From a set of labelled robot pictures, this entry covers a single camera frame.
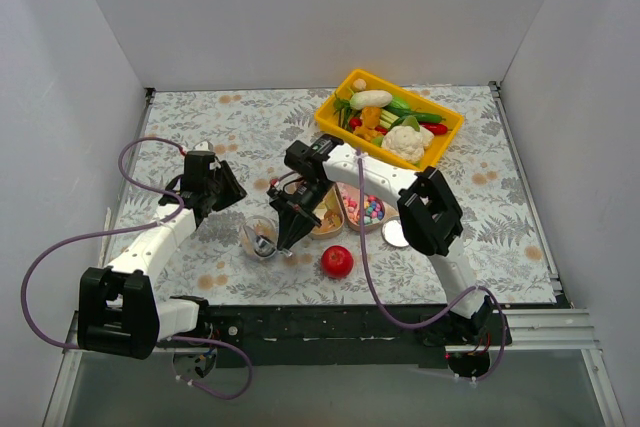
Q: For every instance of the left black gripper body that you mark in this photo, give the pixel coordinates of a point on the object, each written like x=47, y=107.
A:
x=231, y=184

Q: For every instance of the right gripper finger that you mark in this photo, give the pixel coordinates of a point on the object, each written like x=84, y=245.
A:
x=285, y=232
x=305, y=220

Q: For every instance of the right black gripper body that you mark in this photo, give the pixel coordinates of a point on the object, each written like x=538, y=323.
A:
x=295, y=207

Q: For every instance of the beige tray gummy candies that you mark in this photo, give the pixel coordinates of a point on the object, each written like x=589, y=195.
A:
x=331, y=216

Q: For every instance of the clear glass jar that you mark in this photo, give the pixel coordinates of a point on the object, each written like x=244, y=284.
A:
x=256, y=225

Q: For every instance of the pink tray colourful candies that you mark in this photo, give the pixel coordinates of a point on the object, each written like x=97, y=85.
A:
x=371, y=210

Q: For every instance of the silver jar lid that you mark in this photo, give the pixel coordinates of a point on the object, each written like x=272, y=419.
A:
x=392, y=233

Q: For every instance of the metal scoop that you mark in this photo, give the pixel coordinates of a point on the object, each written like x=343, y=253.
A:
x=264, y=248

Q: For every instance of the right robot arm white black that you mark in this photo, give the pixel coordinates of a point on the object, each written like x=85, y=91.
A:
x=430, y=217

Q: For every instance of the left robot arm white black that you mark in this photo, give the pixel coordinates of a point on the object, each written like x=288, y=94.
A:
x=118, y=310

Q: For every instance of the red apple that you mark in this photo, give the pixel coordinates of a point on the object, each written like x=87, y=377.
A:
x=337, y=262

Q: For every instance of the yellow plastic bin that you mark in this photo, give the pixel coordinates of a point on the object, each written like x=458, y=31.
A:
x=329, y=120

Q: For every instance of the orange yellow pepper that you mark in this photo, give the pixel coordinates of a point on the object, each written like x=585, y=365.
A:
x=370, y=119

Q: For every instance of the white eggplant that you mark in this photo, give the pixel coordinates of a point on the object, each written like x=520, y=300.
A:
x=370, y=98

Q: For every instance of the white cauliflower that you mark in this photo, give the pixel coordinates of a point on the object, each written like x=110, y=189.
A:
x=407, y=143

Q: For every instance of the small beige mushroom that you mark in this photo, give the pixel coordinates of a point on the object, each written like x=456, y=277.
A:
x=359, y=84

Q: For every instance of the green cucumber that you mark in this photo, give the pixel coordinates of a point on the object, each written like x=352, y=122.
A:
x=419, y=116

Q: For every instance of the red chili pepper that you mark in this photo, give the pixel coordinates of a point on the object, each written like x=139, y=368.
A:
x=436, y=129

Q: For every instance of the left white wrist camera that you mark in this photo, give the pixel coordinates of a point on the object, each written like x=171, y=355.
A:
x=204, y=146

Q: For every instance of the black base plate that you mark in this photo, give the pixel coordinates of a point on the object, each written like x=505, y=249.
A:
x=318, y=335

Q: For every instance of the aluminium rail frame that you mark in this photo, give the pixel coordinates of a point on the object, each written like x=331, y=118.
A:
x=559, y=328

